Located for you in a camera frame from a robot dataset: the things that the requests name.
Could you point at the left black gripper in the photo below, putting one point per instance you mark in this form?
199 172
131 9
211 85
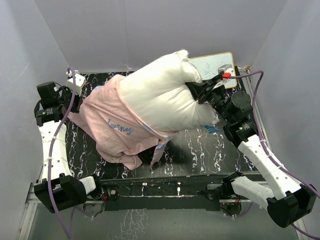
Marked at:
78 100

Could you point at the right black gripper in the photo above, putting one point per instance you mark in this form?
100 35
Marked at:
198 88

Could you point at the white pillow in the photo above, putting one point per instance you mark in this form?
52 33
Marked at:
158 94

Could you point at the purple Elsa print pillowcase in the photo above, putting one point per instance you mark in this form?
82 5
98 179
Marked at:
120 135

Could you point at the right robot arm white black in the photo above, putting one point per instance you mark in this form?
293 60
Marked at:
286 199

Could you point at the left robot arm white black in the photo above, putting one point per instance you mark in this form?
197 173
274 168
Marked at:
57 188

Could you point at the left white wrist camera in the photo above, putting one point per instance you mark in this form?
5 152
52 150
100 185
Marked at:
80 82

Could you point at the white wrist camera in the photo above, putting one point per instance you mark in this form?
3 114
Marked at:
226 71
80 82

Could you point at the small whiteboard with orange frame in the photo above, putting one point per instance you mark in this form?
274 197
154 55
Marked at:
209 66

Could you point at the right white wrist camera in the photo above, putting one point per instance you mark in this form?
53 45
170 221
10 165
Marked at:
226 71

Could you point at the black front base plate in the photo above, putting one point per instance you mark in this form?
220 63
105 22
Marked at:
163 193

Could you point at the aluminium table frame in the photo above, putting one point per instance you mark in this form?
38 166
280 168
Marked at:
101 197

